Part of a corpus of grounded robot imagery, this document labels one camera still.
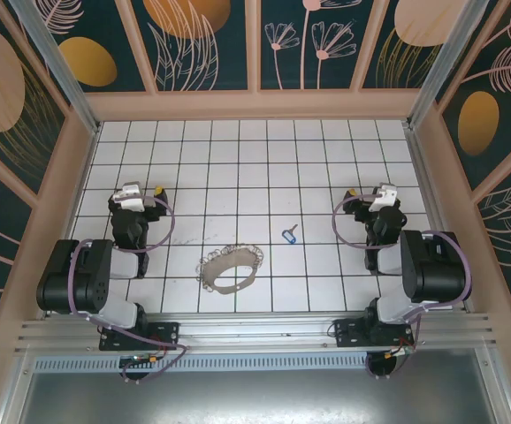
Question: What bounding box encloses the metal strap with key rings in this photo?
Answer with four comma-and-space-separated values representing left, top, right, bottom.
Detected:
195, 243, 265, 296

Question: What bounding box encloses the small green controller board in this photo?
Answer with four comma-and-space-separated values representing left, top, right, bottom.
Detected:
119, 354, 160, 368

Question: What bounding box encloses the grey metal sheet panel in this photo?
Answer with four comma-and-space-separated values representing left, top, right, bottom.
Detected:
16, 348, 511, 424

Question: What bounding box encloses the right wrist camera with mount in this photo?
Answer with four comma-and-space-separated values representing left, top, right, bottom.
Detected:
367, 182, 400, 214

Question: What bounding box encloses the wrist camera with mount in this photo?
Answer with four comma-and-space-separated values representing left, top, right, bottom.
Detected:
112, 182, 147, 212
367, 182, 400, 214

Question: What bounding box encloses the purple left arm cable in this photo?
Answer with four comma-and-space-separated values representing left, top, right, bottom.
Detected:
67, 193, 190, 384

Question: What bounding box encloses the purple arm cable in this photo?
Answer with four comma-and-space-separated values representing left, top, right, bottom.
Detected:
67, 193, 190, 384
332, 193, 473, 380

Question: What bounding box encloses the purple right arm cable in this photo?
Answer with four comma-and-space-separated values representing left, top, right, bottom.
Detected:
332, 193, 473, 380

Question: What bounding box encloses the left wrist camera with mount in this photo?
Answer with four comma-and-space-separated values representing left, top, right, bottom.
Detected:
112, 182, 147, 212

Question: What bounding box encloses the aluminium side rail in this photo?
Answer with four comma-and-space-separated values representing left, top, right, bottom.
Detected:
403, 123, 473, 315

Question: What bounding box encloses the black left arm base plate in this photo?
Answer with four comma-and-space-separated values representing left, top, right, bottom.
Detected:
98, 321, 181, 352

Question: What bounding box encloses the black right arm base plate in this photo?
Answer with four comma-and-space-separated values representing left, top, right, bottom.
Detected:
332, 317, 416, 351

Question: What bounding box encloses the yellow wire connector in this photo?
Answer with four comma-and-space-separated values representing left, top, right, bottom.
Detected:
384, 345, 416, 359

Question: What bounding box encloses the aluminium corner post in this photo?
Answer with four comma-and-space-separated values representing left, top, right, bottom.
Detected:
405, 0, 490, 130
8, 0, 103, 136

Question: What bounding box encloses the long aluminium mounting rail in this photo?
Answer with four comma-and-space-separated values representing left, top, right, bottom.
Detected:
14, 311, 502, 355

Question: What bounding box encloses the slotted grey cable duct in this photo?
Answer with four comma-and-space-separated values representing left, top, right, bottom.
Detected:
32, 356, 371, 373

